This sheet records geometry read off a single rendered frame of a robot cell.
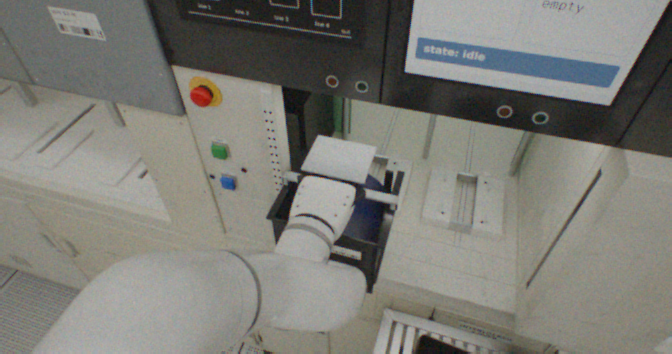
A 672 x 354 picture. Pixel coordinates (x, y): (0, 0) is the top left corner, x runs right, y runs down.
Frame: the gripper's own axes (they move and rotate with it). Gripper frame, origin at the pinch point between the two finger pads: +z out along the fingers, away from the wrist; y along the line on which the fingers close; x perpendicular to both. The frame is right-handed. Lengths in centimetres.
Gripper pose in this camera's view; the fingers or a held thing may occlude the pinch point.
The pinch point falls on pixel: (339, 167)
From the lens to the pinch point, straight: 81.1
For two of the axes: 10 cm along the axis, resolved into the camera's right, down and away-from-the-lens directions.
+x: 0.0, -6.9, -7.2
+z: 3.0, -6.9, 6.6
